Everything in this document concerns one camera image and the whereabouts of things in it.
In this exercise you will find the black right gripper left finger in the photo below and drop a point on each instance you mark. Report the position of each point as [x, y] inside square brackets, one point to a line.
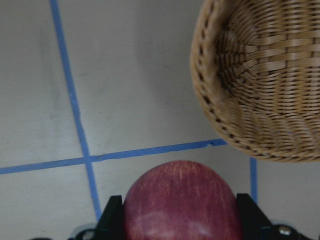
[110, 224]

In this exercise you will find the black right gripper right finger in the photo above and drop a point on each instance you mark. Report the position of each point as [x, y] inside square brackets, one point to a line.
[255, 225]

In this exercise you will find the red apple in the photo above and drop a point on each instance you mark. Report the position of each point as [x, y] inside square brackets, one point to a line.
[181, 200]

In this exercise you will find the woven wicker basket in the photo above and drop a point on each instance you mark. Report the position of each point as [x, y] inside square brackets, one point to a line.
[255, 66]

